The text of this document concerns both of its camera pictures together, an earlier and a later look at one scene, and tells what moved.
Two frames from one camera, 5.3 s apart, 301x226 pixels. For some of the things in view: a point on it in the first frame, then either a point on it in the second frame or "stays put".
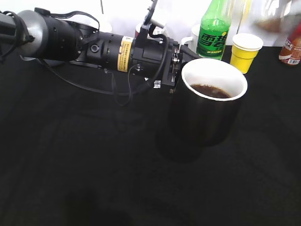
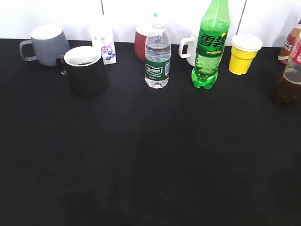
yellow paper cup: (245, 46) stays put
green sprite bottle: (214, 30) stays put
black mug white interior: (205, 110) to (85, 67)
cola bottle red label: (294, 28) to (287, 93)
